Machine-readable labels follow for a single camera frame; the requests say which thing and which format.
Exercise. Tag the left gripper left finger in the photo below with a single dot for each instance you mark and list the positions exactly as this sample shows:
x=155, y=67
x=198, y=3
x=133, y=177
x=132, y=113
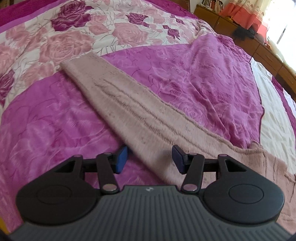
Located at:
x=105, y=165

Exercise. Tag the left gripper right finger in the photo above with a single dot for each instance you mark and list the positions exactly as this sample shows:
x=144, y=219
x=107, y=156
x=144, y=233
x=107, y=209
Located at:
x=194, y=165

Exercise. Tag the pink knitted cardigan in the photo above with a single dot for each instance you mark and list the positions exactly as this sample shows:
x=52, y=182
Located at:
x=150, y=127

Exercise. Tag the purple floral bedspread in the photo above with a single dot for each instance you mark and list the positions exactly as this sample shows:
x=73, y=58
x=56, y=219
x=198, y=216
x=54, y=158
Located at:
x=45, y=118

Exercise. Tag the long wooden low cabinet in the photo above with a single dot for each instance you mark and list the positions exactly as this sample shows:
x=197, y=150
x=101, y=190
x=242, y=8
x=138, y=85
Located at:
x=259, y=51

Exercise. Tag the black garment on cabinet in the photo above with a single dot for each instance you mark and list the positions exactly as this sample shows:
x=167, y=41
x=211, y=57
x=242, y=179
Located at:
x=242, y=33

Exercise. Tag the row of books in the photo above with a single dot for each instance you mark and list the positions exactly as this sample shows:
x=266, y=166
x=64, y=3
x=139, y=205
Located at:
x=212, y=4

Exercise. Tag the orange floral curtain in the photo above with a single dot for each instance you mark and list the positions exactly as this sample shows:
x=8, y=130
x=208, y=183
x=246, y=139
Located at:
x=247, y=14

